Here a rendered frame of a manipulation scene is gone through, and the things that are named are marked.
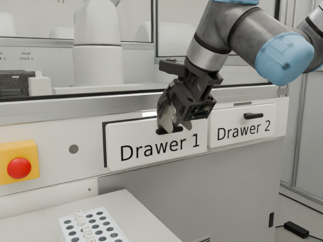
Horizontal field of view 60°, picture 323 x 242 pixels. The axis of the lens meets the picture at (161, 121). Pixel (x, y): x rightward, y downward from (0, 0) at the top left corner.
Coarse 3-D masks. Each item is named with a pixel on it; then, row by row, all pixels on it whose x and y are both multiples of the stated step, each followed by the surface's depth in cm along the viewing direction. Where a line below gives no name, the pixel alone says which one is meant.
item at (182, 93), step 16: (192, 64) 52; (176, 80) 59; (192, 80) 56; (208, 80) 51; (176, 96) 59; (192, 96) 56; (208, 96) 58; (176, 112) 58; (192, 112) 56; (208, 112) 60
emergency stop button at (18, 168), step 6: (12, 162) 50; (18, 162) 51; (24, 162) 51; (12, 168) 50; (18, 168) 51; (24, 168) 51; (30, 168) 52; (12, 174) 51; (18, 174) 51; (24, 174) 52
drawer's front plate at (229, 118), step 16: (224, 112) 82; (240, 112) 86; (256, 112) 90; (272, 112) 94; (208, 128) 82; (224, 128) 84; (256, 128) 91; (272, 128) 95; (208, 144) 82; (224, 144) 85
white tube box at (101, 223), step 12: (72, 216) 50; (96, 216) 50; (108, 216) 50; (60, 228) 48; (72, 228) 48; (96, 228) 48; (108, 228) 47; (72, 240) 44; (84, 240) 44; (108, 240) 44; (120, 240) 44
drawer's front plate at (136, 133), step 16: (112, 128) 63; (128, 128) 65; (144, 128) 67; (192, 128) 75; (112, 144) 64; (128, 144) 66; (144, 144) 68; (160, 144) 71; (192, 144) 76; (112, 160) 65; (128, 160) 67; (144, 160) 69; (160, 160) 72
